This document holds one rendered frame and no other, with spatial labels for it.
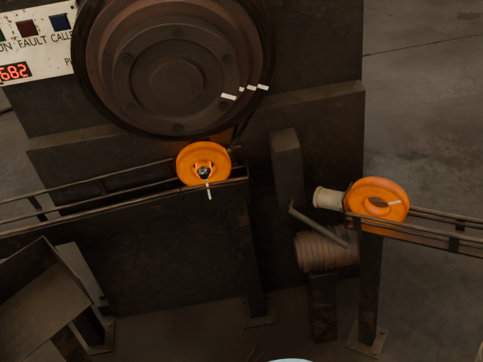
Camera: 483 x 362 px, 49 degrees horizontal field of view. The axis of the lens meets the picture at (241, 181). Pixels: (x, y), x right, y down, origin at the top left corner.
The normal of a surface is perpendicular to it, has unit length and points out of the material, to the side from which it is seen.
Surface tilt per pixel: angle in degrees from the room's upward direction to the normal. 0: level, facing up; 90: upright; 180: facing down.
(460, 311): 0
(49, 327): 5
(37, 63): 90
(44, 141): 0
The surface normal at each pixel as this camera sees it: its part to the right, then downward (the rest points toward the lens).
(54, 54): 0.11, 0.68
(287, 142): -0.13, -0.71
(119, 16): -0.50, -0.16
